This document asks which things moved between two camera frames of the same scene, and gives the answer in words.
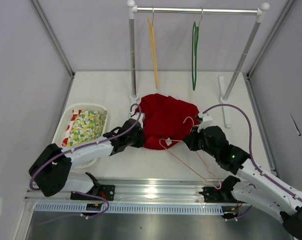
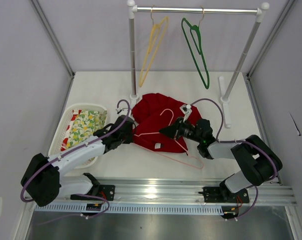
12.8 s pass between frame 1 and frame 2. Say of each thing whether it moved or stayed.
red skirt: stayed
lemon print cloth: stayed
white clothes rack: stayed
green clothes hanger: moved
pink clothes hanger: moved
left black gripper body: moved
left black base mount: stayed
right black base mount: stayed
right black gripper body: moved
